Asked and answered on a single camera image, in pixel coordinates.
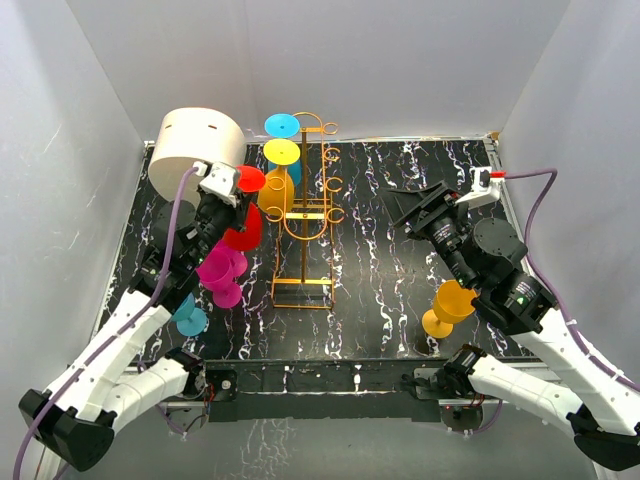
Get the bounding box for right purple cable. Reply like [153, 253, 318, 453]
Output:
[503, 167, 640, 391]

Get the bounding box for magenta wine glass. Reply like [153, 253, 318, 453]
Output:
[196, 249, 242, 309]
[214, 240, 248, 278]

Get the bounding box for gold wire glass rack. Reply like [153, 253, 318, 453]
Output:
[263, 112, 345, 310]

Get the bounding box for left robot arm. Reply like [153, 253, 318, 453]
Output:
[18, 193, 257, 472]

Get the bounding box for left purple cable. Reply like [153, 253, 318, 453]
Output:
[12, 167, 201, 480]

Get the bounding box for magenta wine glass rear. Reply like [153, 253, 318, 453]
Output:
[214, 240, 248, 278]

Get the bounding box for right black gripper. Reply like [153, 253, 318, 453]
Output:
[378, 182, 476, 290]

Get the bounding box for purple cable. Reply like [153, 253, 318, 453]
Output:
[503, 167, 640, 391]
[12, 167, 201, 480]

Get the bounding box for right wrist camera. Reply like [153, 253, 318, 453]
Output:
[455, 167, 506, 209]

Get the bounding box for orange wine glass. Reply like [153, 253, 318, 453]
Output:
[257, 138, 301, 218]
[421, 280, 478, 339]

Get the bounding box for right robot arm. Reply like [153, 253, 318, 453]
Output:
[380, 182, 639, 471]

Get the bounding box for red wine glass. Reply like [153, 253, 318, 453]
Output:
[223, 165, 266, 252]

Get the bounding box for white cylindrical container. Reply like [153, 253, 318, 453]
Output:
[148, 107, 247, 201]

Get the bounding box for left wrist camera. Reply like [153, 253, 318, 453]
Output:
[193, 161, 241, 207]

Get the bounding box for blue wine glass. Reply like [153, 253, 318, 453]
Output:
[264, 113, 302, 186]
[170, 294, 207, 337]

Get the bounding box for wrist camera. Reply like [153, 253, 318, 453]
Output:
[193, 161, 241, 207]
[455, 167, 506, 209]

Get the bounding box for magenta wine glass front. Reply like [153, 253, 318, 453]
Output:
[196, 249, 242, 309]

